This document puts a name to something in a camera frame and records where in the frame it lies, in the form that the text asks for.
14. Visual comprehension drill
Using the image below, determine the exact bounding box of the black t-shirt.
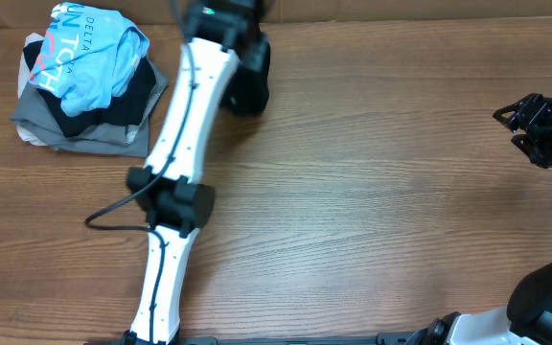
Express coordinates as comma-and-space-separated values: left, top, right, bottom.
220, 45, 272, 117

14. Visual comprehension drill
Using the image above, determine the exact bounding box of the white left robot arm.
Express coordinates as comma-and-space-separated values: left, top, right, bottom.
121, 0, 271, 344

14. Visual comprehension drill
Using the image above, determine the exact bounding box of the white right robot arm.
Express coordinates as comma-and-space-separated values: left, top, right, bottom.
405, 93, 552, 345

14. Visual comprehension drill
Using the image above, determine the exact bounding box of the black folded garment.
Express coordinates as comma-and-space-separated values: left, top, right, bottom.
34, 57, 158, 138

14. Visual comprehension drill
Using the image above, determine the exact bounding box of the light blue printed t-shirt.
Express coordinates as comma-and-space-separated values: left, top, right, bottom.
30, 2, 150, 117

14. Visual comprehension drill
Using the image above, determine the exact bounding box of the grey folded garment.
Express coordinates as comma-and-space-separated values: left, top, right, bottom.
11, 60, 170, 158

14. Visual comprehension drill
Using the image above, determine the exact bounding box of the white folded garment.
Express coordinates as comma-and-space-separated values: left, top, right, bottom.
16, 33, 46, 147

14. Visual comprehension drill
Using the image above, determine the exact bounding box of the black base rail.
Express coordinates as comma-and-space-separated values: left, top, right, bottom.
172, 332, 420, 345

